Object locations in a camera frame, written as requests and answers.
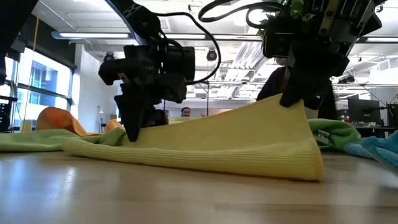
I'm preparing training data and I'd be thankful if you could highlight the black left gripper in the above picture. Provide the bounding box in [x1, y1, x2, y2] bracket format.
[98, 43, 196, 142]

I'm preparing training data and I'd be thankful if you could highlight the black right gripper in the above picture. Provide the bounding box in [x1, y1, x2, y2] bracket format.
[264, 15, 351, 110]

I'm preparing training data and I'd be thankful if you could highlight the green microfiber towel with label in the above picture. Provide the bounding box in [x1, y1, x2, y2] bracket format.
[307, 118, 363, 152]

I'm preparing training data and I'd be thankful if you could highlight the orange microfiber towel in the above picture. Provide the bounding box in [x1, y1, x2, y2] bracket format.
[35, 106, 125, 137]

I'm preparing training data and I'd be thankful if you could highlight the yellow microfiber towel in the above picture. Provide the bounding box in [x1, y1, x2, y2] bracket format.
[62, 93, 324, 182]

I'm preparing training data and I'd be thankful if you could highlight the blue microfiber towel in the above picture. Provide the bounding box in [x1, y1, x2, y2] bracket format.
[343, 129, 398, 170]

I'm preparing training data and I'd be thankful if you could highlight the lime green microfiber towel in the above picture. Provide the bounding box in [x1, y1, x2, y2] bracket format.
[0, 126, 127, 153]

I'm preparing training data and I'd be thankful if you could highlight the black computer monitor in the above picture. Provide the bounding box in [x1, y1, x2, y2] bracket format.
[347, 98, 382, 125]

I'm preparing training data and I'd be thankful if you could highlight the cardboard box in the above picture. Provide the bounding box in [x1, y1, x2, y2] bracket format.
[20, 119, 33, 133]

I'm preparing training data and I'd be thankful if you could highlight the black equipment stand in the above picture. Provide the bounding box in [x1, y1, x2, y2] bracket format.
[0, 95, 19, 133]

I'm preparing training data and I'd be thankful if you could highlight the black metal overhead frame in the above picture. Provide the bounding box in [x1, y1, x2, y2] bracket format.
[186, 80, 398, 118]

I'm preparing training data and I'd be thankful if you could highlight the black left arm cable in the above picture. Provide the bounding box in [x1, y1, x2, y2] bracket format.
[155, 12, 222, 86]

